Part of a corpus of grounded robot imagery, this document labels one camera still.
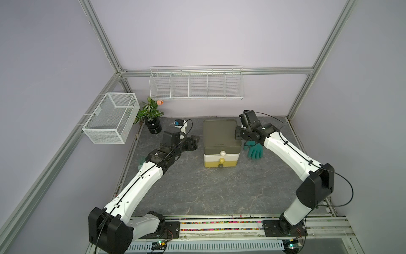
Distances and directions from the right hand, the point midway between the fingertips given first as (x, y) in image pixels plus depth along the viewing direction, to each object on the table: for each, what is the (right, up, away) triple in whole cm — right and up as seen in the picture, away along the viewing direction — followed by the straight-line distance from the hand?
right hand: (238, 131), depth 85 cm
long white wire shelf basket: (-24, +31, +15) cm, 42 cm away
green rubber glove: (+13, -13, +15) cm, 23 cm away
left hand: (-23, -4, -8) cm, 24 cm away
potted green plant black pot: (-50, +10, +8) cm, 52 cm away
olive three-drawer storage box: (-10, -9, -4) cm, 14 cm away
